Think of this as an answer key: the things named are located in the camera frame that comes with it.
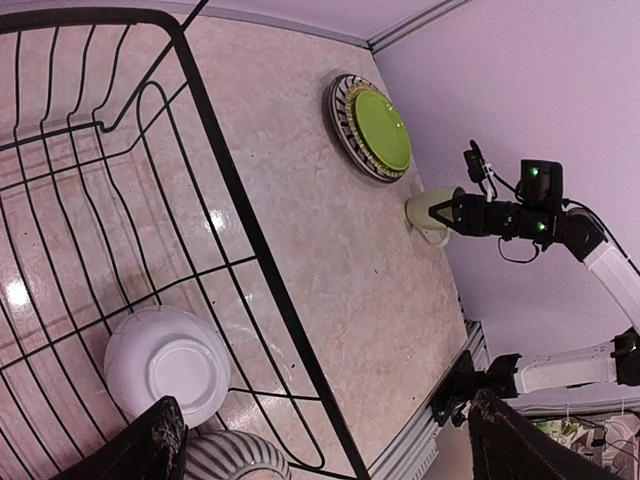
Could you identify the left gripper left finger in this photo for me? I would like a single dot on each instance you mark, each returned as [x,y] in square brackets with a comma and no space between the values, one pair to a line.
[153,446]

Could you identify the bright green plate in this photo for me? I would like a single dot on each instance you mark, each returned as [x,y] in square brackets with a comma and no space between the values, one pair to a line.
[382,130]

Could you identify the light green mug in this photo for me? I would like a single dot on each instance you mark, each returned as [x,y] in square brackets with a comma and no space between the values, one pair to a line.
[434,232]

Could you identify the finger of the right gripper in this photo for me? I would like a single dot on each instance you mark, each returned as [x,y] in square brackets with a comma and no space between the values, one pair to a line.
[448,212]

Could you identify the white ceramic bowl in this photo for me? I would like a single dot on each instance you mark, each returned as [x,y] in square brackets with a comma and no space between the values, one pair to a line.
[163,351]

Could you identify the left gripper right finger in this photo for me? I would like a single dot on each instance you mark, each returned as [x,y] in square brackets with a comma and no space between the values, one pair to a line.
[505,445]

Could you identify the aluminium front rail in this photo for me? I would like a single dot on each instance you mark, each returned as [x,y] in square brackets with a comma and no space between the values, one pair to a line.
[413,450]

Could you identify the yellow patterned plate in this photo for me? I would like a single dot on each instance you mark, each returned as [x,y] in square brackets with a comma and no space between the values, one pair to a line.
[378,130]

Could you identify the black white striped bowl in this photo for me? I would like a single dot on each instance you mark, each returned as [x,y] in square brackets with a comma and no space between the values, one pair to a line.
[234,455]

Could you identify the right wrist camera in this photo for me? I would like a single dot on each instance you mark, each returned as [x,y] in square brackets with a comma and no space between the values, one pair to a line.
[480,172]

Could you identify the black wire dish rack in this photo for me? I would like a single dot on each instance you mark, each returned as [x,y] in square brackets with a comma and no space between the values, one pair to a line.
[119,192]

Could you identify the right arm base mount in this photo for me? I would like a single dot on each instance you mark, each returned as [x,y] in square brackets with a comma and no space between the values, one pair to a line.
[463,382]

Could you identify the black white striped plate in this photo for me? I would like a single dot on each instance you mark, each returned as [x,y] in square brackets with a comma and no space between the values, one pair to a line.
[340,100]

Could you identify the right aluminium corner post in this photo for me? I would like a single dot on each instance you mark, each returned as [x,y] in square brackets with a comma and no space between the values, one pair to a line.
[433,12]

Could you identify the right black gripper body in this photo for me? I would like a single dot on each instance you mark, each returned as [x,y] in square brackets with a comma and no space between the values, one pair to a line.
[475,216]

